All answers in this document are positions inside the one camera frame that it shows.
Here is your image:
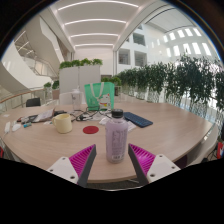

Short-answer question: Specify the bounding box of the black power cable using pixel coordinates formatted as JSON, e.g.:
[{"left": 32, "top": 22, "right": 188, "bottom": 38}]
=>
[{"left": 69, "top": 108, "right": 113, "bottom": 123}]

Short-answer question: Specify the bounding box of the green tote bag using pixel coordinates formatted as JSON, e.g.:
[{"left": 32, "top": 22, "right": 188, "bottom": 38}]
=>
[{"left": 83, "top": 81, "right": 116, "bottom": 112}]

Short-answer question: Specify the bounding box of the group of ceiling light strips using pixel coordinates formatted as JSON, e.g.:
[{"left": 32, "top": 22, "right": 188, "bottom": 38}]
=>
[{"left": 57, "top": 0, "right": 140, "bottom": 48}]

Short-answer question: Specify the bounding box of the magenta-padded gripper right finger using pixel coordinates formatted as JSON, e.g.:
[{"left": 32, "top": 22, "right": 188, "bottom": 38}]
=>
[{"left": 127, "top": 143, "right": 182, "bottom": 187}]

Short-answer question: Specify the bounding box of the black office chair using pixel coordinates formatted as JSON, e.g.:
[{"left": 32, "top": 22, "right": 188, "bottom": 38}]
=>
[{"left": 25, "top": 97, "right": 42, "bottom": 108}]

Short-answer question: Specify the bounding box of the row of green hedge plants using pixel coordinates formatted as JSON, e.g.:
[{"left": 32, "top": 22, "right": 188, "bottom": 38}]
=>
[{"left": 116, "top": 54, "right": 224, "bottom": 114}]

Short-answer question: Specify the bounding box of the flat round red coaster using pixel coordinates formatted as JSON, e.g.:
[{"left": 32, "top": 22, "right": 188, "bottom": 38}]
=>
[{"left": 82, "top": 125, "right": 100, "bottom": 135}]

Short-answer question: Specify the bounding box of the pale yellow mug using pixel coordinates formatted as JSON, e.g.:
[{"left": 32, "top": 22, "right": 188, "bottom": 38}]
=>
[{"left": 50, "top": 113, "right": 73, "bottom": 135}]

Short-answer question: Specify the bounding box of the open booklet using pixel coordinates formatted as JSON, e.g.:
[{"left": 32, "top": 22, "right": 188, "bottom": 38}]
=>
[{"left": 31, "top": 109, "right": 55, "bottom": 124}]

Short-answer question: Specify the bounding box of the white planter partition with plants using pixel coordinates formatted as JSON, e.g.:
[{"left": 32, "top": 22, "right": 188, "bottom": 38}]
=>
[{"left": 58, "top": 58, "right": 104, "bottom": 94}]

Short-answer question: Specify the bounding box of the black power adapter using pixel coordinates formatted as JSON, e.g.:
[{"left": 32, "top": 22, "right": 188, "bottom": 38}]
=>
[{"left": 53, "top": 109, "right": 68, "bottom": 117}]

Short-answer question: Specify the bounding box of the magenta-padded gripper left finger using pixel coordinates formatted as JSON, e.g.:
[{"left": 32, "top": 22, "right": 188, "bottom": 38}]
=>
[{"left": 45, "top": 143, "right": 98, "bottom": 188}]

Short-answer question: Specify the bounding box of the small white device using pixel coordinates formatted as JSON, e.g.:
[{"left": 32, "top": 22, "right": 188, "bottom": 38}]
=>
[{"left": 3, "top": 121, "right": 12, "bottom": 134}]

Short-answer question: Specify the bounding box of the dark blue keyboard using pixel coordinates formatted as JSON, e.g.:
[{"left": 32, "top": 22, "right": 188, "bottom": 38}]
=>
[{"left": 123, "top": 111, "right": 154, "bottom": 129}]

